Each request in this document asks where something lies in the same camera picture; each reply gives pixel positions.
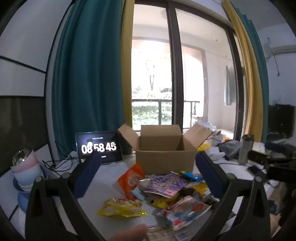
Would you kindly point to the cardboard box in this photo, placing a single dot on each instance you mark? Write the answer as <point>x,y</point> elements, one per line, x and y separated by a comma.
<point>164,162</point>

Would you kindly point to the orange snack packet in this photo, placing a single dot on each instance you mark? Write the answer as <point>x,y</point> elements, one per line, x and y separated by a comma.
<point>130,180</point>

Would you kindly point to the yellow curtain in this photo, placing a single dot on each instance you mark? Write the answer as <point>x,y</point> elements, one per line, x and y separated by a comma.
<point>127,69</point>
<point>252,81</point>

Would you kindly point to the stack of pastel bowls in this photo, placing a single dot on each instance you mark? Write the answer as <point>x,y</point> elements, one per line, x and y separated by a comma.
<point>27,171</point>

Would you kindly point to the black monitor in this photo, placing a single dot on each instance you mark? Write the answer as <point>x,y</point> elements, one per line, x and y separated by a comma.
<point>281,118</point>

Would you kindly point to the purple snack packet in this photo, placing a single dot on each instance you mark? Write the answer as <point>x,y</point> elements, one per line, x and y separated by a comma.
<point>161,185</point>

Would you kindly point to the blue plastic bowl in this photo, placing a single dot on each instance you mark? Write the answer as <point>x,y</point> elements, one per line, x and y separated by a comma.
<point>23,201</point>

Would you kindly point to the black window frame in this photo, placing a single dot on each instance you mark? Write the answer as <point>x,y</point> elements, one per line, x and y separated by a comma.
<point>174,69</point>

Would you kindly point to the black tablet clock display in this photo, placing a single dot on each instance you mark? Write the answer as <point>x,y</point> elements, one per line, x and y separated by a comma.
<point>99,136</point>

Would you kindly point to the grey bag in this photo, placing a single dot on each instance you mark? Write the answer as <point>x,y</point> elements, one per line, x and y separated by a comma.
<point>230,148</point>

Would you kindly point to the yellow plastic bag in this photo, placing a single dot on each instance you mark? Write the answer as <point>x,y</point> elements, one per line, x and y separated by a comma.
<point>204,147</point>

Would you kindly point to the light blue snack packet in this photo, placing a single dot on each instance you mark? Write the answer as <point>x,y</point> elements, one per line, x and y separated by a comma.
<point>138,194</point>

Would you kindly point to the small yellow candy packet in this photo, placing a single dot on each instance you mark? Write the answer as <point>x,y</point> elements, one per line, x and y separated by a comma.
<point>201,188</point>

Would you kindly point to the black balcony railing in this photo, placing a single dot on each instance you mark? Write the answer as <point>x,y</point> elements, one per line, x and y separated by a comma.
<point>150,100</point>

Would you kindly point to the black yellow snack packet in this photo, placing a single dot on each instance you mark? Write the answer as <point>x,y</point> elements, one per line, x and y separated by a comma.
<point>161,204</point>

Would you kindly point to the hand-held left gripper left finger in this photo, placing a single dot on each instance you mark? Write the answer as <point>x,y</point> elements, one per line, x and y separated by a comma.
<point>89,176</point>

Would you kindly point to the hanging pale garment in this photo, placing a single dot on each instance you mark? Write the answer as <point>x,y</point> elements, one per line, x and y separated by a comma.
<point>228,85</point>

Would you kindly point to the person's left hand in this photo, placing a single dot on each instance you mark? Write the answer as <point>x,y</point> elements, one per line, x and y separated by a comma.
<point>130,234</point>

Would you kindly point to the metal drying rack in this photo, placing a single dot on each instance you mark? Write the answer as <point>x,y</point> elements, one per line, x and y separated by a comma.
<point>192,101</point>

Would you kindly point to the white cloth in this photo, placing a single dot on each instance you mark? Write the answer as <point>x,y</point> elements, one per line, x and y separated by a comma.
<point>214,153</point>

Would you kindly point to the steel thermos bottle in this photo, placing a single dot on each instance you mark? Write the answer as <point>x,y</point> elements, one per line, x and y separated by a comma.
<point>245,150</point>

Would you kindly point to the red white snack packet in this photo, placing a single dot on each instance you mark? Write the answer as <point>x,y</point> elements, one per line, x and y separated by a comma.
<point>185,210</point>

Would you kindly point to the teal curtain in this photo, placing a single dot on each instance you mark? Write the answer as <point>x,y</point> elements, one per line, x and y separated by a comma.
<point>263,76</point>
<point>87,81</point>

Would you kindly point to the blue yellow toy candy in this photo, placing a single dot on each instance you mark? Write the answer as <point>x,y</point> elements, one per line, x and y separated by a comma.
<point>192,176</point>

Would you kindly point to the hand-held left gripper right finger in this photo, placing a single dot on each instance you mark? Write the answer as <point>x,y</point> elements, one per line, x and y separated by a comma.
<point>208,176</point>

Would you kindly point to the white air conditioner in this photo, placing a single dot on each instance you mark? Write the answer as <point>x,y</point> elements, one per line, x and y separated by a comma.
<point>284,49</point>

